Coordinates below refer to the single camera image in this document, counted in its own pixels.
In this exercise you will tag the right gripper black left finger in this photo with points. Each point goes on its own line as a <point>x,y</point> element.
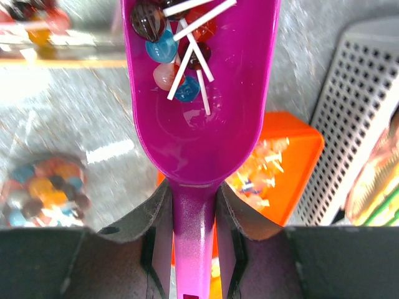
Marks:
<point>144,237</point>

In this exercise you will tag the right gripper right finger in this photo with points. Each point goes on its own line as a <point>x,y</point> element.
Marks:
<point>254,252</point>

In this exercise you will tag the orange tray of lollipops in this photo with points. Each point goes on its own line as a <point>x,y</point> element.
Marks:
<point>290,174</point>

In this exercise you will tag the purple plastic scoop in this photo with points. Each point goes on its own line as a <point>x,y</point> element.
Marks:
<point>242,52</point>

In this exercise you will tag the pink lollipop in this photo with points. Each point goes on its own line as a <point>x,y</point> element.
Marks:
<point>164,76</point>

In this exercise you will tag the light blue lollipop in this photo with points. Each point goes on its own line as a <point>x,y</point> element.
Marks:
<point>165,51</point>

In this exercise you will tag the maroon lollipop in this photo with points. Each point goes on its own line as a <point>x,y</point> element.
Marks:
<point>203,63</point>

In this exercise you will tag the brown lollipop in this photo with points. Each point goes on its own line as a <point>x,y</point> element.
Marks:
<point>148,22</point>

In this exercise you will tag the clear glass jar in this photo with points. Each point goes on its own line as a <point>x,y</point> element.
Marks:
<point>45,191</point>

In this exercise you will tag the floral pink cloth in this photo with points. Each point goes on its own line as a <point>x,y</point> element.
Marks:
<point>373,199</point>

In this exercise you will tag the white plastic basket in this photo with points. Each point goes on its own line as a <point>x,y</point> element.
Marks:
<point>359,96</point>

